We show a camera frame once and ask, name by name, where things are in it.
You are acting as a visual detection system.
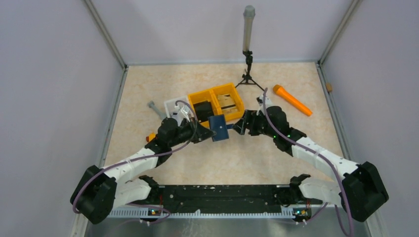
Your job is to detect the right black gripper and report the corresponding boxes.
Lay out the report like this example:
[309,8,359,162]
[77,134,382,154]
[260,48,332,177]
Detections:
[232,109,277,138]

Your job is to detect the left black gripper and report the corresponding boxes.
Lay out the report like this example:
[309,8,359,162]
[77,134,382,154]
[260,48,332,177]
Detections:
[168,117,216,148]

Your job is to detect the blue leather card holder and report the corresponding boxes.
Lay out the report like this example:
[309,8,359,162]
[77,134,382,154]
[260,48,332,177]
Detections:
[208,115,233,142]

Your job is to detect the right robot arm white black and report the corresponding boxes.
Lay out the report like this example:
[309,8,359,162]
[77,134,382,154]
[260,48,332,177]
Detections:
[232,106,389,222]

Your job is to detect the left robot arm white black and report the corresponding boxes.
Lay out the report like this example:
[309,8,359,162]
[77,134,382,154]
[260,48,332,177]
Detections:
[70,118,216,224]

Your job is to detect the black object in bin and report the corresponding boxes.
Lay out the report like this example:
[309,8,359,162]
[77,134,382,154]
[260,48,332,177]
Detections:
[193,101,214,123]

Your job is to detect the wooden blocks in bin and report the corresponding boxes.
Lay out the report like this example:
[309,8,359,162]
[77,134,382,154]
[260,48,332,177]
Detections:
[217,94,238,115]

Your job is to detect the yellow plastic bin right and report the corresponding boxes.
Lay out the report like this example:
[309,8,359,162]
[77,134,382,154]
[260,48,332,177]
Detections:
[210,83,245,121]

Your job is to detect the white plastic bin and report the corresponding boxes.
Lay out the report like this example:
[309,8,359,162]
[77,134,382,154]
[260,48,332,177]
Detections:
[164,95,190,118]

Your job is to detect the black tripod stand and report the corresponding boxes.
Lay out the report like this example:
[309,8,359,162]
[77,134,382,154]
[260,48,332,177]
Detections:
[235,50,264,91]

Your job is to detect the small orange red toy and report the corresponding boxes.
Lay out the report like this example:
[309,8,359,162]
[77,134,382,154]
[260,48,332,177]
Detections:
[146,132,156,143]

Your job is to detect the grey plastic bolt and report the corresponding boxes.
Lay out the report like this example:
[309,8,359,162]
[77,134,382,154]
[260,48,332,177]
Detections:
[147,101,167,120]

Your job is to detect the grey microphone on stand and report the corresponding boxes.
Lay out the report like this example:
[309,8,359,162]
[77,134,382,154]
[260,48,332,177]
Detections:
[242,5,255,52]

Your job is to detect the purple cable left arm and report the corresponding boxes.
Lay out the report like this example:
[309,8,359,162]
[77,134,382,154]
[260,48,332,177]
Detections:
[72,99,199,215]

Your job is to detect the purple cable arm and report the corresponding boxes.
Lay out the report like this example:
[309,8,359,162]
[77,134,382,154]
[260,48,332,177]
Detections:
[261,87,356,237]
[72,99,199,215]

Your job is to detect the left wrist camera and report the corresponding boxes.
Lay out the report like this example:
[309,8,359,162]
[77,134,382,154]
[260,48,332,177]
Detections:
[169,103,191,126]

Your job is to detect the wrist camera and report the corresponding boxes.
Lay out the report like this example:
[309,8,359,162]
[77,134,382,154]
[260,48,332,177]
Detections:
[256,95,275,115]
[169,103,191,126]

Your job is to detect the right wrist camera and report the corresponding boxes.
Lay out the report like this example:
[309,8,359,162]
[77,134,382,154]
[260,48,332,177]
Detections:
[256,95,275,115]

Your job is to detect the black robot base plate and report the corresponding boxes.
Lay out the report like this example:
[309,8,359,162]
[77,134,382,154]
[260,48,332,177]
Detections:
[134,185,322,214]

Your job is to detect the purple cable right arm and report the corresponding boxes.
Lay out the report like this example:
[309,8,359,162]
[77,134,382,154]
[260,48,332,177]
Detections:
[261,87,356,237]

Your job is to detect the small wooden piece on rail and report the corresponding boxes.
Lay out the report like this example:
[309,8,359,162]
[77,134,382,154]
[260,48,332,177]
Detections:
[325,83,333,93]

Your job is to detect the white cable duct strip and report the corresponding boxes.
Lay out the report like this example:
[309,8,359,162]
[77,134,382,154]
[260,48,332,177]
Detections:
[108,207,295,219]

